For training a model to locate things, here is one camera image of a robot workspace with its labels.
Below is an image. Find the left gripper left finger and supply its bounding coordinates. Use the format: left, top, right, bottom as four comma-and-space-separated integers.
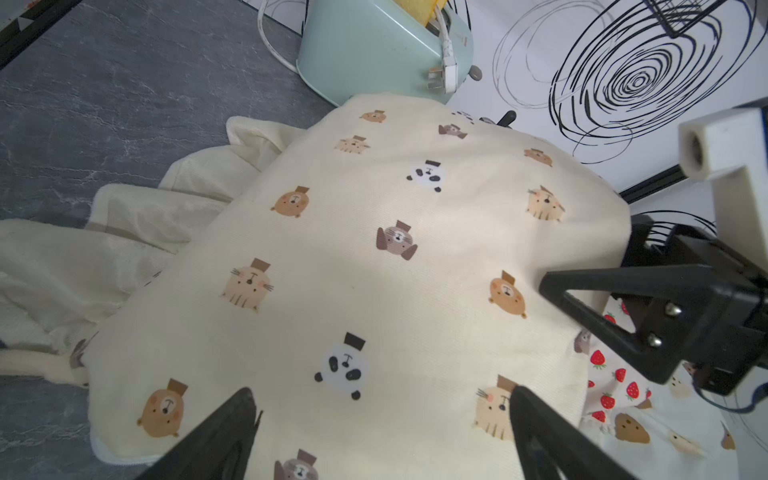
137, 387, 262, 480

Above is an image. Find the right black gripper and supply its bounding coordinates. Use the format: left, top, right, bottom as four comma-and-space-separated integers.
538, 212, 768, 397

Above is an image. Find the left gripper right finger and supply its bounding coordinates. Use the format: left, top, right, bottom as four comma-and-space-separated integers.
509, 386, 633, 480

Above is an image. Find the cream bear print pillow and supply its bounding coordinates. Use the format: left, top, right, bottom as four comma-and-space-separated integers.
579, 362, 739, 479

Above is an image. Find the rear yellow toast slice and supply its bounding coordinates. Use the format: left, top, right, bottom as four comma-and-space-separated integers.
395, 0, 447, 26

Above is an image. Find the mint green toaster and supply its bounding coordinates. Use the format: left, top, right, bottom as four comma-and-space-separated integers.
296, 1, 482, 106

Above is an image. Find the white toaster power cord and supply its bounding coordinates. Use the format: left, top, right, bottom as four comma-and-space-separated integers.
256, 0, 460, 94

